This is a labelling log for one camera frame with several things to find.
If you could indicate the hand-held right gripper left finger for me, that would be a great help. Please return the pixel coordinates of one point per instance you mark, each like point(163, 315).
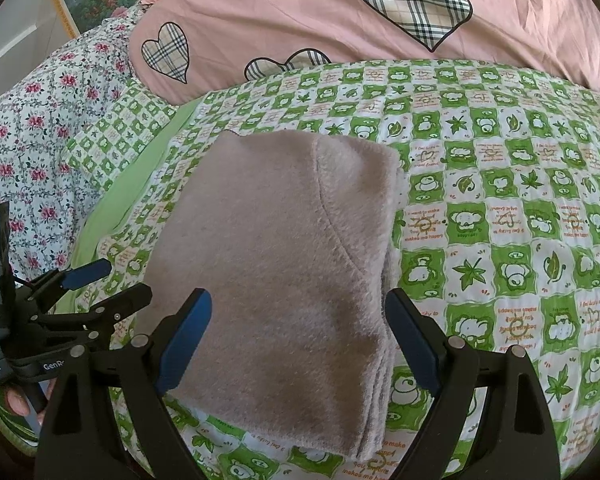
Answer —
point(187, 335)

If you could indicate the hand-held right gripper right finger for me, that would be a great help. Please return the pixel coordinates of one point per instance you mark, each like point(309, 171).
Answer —
point(415, 345)

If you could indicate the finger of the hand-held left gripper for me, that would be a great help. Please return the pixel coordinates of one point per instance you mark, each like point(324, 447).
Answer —
point(87, 271)
point(125, 302)

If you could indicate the beige towel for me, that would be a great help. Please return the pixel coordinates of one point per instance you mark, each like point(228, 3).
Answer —
point(280, 260)

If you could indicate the person's left hand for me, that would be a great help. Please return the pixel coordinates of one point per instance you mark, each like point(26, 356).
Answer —
point(17, 402)

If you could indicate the plain green sheet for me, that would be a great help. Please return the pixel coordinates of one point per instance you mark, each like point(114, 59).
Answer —
point(130, 185)

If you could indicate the white floral sheet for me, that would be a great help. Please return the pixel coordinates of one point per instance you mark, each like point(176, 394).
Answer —
point(40, 135)

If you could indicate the green checked pillow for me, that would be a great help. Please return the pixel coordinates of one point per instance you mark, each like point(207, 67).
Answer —
point(120, 125)

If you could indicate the green checked printed blanket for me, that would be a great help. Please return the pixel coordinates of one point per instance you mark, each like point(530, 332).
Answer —
point(505, 210)

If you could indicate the pink quilt with plaid hearts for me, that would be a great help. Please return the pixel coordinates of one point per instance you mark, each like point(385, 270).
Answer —
point(305, 10)

